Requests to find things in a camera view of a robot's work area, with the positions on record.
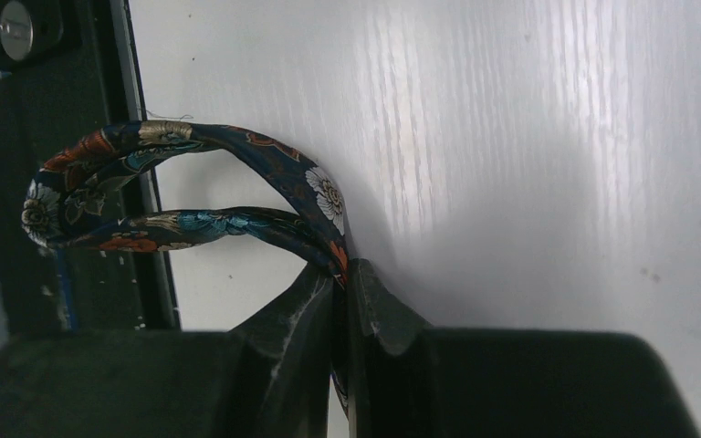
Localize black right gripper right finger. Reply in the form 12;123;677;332
347;259;698;437

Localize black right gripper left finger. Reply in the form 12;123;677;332
0;266;334;437

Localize navy floral tie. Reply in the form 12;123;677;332
20;120;350;409

